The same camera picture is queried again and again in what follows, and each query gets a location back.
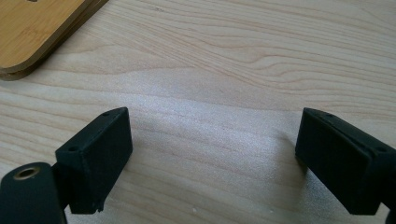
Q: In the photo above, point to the square wooden coaster with slots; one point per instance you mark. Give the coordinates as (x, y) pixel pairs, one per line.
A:
(31, 28)
(15, 77)

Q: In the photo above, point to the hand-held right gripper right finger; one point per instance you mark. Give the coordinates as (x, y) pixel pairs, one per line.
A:
(339, 161)

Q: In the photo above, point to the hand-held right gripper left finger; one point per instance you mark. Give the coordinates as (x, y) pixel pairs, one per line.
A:
(93, 161)

